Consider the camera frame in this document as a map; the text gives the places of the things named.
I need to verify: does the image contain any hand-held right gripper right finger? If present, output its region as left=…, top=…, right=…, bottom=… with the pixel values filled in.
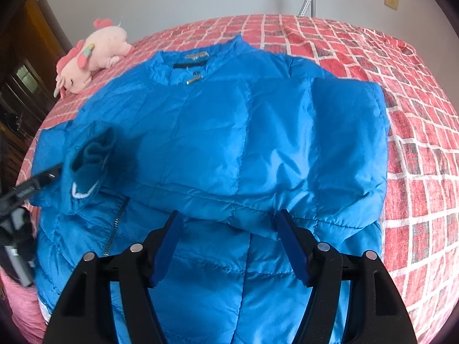
left=276, top=208, right=418, bottom=344

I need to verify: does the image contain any red checked bed sheet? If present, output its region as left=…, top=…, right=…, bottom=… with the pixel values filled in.
left=16, top=13, right=459, bottom=344

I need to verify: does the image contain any brown wooden wardrobe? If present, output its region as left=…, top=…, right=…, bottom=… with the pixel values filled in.
left=0, top=0, right=72, bottom=190

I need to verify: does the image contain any pink blanket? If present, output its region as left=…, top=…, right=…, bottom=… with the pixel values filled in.
left=0, top=269, right=51, bottom=344

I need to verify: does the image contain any pink plush toy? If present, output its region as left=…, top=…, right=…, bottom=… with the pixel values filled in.
left=54, top=19, right=135, bottom=100

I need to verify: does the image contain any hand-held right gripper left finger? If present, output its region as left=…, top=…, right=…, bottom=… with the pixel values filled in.
left=43, top=210, right=184, bottom=344

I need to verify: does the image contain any blue puffer jacket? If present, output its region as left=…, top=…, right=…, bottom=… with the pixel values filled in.
left=30, top=35, right=390, bottom=344

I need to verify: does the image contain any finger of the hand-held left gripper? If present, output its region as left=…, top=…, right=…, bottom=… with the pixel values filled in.
left=9, top=163, right=65, bottom=206

